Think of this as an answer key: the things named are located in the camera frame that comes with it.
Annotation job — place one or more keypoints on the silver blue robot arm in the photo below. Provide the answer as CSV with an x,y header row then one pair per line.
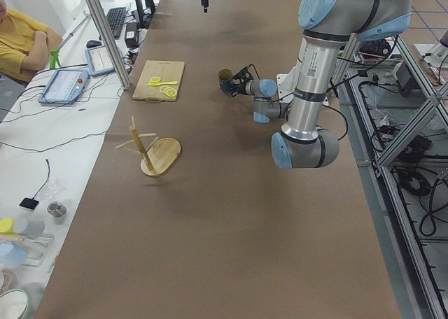
x,y
327,26

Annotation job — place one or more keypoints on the blue teach pendant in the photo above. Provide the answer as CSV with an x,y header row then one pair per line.
x,y
65,86
98,61

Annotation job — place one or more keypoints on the black computer mouse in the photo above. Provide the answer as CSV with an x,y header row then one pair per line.
x,y
93,44

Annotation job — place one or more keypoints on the light blue cup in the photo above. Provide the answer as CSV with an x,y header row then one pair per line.
x,y
12,254

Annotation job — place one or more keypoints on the blue mug yellow inside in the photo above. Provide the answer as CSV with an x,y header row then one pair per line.
x,y
225,80

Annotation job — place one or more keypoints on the yellow plastic knife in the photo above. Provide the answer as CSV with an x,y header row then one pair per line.
x,y
162,83

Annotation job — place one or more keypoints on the lemon slice middle stack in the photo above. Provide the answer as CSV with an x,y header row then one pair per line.
x,y
171,92

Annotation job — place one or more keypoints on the bamboo cutting board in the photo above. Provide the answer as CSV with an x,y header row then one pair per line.
x,y
167,70

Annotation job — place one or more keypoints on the black keyboard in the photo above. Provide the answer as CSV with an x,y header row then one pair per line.
x,y
116,18

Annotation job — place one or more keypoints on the black power adapter box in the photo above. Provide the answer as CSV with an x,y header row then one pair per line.
x,y
132,35

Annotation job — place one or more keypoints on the black flat sensor pad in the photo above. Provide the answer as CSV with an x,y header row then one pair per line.
x,y
29,203

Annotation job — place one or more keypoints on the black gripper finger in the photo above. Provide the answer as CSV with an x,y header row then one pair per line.
x,y
234,90
236,78

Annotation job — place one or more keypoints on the green mini tripod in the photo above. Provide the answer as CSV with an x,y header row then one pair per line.
x,y
54,59

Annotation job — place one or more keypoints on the blue teach pendant far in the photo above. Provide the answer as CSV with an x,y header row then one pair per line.
x,y
98,61

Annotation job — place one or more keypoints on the aluminium frame post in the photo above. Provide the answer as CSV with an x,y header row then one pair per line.
x,y
105,32

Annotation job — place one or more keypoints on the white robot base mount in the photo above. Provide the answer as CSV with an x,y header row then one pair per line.
x,y
290,84

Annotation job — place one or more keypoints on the grey cup on tray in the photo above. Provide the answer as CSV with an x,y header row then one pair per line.
x,y
29,228

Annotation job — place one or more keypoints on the green rimmed bowl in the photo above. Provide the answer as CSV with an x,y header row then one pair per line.
x,y
15,304

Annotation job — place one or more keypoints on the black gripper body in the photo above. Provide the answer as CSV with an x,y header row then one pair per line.
x,y
241,87

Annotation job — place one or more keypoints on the person in yellow shirt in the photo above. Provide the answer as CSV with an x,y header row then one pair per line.
x,y
26,44

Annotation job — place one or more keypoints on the blue teach pendant near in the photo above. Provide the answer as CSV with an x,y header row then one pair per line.
x,y
65,86

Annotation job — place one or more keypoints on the small steel cup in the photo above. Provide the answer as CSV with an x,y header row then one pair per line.
x,y
56,209

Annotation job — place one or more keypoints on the wooden cup storage rack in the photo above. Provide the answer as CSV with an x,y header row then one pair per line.
x,y
157,154

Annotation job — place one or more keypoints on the yellow cup on tray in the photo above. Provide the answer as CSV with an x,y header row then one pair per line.
x,y
6,225

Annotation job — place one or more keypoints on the lemon slice on knife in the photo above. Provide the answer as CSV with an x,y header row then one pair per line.
x,y
155,80

